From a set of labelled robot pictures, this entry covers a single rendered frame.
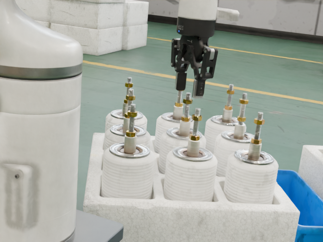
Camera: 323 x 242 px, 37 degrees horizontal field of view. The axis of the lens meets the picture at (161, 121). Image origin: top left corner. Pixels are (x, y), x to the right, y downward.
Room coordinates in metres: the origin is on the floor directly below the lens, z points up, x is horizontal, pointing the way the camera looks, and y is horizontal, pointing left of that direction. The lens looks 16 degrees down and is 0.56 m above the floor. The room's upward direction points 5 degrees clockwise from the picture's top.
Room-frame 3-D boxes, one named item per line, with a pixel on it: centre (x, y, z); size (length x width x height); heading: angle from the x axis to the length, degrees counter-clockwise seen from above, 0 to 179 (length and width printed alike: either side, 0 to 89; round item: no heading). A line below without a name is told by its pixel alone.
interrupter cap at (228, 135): (0.98, -0.17, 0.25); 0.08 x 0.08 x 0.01
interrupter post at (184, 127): (0.97, -0.05, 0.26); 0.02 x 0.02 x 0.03
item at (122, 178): (0.84, 0.05, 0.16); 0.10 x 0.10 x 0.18
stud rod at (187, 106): (0.97, -0.05, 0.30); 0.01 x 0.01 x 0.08
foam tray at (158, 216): (0.97, -0.05, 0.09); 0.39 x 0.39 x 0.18; 7
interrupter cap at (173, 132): (0.97, -0.05, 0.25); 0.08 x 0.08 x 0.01
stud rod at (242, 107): (0.98, -0.17, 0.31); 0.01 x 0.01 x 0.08
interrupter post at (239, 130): (0.98, -0.17, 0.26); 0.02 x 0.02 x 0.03
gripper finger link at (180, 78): (1.00, -0.03, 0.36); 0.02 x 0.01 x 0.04; 120
